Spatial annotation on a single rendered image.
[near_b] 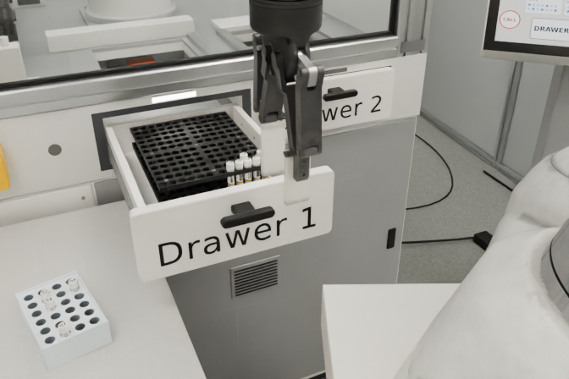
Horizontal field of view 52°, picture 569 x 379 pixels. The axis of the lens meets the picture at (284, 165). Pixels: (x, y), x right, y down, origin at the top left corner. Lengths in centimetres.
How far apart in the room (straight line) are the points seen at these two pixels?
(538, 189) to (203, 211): 43
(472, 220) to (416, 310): 173
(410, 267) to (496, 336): 182
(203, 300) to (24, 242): 45
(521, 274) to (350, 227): 105
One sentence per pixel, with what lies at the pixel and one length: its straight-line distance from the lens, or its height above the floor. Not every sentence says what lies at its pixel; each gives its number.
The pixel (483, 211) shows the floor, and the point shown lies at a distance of 254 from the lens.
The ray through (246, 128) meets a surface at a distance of 107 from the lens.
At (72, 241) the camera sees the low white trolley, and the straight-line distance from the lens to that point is 103.
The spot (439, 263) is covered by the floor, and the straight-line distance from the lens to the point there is 220.
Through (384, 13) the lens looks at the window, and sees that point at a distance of 122.
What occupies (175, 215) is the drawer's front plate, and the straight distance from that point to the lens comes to 77.
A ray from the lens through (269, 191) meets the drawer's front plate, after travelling 80.
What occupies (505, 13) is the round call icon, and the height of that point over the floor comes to 102.
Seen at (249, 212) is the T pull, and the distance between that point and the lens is 76.
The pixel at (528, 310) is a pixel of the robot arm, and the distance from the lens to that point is 34.
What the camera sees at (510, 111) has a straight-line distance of 274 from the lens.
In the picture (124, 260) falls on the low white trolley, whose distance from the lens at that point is 96.
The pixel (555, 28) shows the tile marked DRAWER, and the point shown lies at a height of 101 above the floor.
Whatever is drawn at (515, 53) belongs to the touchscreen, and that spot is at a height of 96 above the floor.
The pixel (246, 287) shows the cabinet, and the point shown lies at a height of 45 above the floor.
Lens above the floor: 134
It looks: 29 degrees down
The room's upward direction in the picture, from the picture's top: straight up
